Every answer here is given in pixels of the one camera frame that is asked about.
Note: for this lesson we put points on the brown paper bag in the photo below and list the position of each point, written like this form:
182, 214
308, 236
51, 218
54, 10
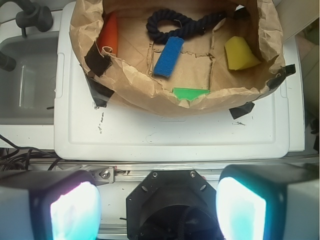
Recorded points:
202, 62

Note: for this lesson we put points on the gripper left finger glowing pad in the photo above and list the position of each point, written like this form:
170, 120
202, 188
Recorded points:
49, 205

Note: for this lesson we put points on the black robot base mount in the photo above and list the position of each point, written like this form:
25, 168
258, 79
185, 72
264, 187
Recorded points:
172, 205

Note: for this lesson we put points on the white plastic bin lid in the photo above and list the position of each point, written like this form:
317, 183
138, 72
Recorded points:
121, 133

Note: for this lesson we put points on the green sponge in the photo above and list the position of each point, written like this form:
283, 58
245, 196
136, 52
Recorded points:
189, 94

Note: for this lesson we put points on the orange sponge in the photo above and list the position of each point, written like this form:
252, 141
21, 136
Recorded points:
108, 38

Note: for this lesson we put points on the aluminium frame rail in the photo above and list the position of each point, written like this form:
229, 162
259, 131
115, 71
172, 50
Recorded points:
109, 172

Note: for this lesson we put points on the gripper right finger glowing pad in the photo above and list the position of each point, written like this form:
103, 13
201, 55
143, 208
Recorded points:
269, 202

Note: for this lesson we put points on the yellow sponge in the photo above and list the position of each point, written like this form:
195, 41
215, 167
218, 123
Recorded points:
239, 55

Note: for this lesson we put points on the black clamp knob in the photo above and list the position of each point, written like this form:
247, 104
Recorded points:
34, 16

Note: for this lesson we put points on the black tape strip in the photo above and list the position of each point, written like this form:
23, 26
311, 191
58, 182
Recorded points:
280, 77
97, 62
99, 93
242, 110

